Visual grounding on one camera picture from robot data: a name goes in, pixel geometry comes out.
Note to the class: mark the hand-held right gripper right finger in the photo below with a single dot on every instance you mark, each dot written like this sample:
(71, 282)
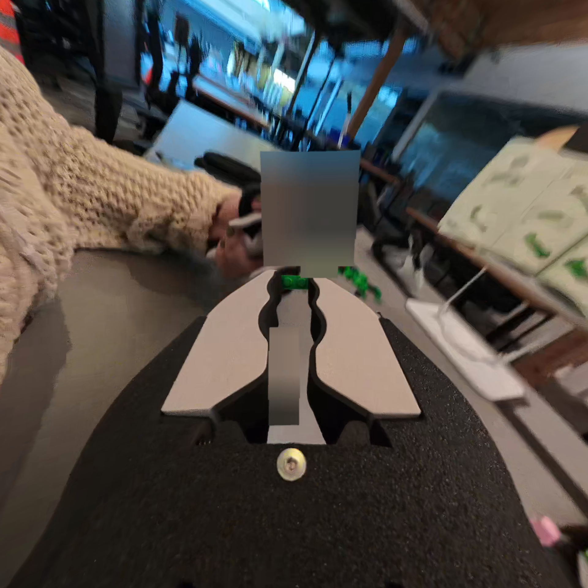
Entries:
(363, 363)

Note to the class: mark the grey desk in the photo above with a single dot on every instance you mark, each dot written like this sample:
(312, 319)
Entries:
(197, 128)

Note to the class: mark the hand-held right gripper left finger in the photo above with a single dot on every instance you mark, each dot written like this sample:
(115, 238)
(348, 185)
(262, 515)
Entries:
(220, 358)

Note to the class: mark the computer monitor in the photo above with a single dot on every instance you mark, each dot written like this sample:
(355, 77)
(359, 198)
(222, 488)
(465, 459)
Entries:
(459, 138)

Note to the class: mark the wooden post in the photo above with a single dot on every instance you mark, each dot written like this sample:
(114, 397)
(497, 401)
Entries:
(374, 82)

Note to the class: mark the small bright green lego brick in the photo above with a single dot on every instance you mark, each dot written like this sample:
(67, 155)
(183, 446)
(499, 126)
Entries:
(294, 281)

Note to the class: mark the pile of lego pieces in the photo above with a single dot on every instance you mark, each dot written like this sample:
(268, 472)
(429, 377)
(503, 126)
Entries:
(360, 281)

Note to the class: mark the black bag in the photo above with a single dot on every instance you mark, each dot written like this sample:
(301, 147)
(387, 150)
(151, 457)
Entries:
(225, 166)

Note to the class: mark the lego instruction booklet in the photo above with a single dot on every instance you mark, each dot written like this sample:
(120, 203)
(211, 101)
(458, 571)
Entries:
(514, 206)

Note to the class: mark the person's left forearm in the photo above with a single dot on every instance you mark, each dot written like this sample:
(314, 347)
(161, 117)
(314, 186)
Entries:
(115, 193)

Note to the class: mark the pink lego pig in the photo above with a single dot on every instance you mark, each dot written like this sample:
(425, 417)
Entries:
(545, 532)

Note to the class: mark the white rounded mat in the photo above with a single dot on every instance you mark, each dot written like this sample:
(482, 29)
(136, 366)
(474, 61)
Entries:
(459, 349)

